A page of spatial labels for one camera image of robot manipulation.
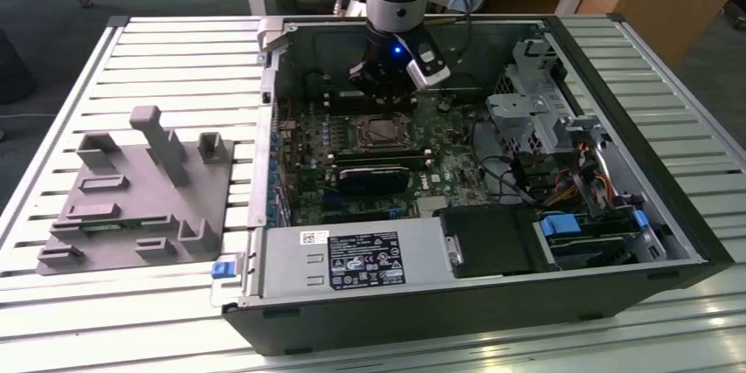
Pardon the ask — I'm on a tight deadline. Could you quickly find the CPU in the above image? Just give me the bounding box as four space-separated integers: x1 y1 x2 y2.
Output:
368 119 408 143

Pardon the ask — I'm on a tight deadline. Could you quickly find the metal socket cover frame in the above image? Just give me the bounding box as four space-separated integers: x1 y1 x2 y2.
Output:
356 113 420 149

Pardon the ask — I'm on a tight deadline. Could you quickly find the CPU socket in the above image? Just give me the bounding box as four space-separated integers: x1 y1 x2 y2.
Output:
353 112 420 150

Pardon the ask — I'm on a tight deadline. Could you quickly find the metal drive cage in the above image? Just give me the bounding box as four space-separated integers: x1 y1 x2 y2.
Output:
486 38 585 155

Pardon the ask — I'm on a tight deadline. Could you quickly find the black graphics card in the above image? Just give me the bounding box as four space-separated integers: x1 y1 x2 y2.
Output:
336 165 413 197

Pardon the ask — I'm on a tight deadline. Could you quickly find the green motherboard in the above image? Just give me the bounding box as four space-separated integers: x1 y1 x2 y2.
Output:
273 93 509 224

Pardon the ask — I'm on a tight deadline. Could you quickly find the small silver heatsink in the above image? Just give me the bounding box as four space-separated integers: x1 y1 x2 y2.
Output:
417 196 454 217

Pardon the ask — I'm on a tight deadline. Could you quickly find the black plastic fan shroud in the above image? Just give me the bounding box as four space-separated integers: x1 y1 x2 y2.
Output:
440 206 556 280

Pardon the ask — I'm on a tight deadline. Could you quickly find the grey power supply unit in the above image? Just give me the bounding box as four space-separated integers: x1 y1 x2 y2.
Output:
255 218 462 300

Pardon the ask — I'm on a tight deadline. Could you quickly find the hard disk in blue carrier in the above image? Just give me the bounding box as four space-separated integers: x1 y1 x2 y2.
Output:
536 211 652 272

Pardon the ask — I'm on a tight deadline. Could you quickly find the grey parts rack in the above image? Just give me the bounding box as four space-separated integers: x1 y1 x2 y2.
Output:
35 104 235 277

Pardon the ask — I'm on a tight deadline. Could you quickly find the black open PC case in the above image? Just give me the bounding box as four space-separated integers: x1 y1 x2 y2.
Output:
221 12 735 356

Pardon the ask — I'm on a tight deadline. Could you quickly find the green RAM stick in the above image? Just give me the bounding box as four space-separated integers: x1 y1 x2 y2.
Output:
79 219 146 231

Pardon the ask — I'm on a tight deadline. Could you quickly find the black and white wrist camera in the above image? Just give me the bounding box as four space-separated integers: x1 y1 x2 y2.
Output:
405 38 454 88

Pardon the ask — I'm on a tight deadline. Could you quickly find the coloured power wire bundle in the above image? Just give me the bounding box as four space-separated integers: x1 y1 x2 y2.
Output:
545 141 620 219

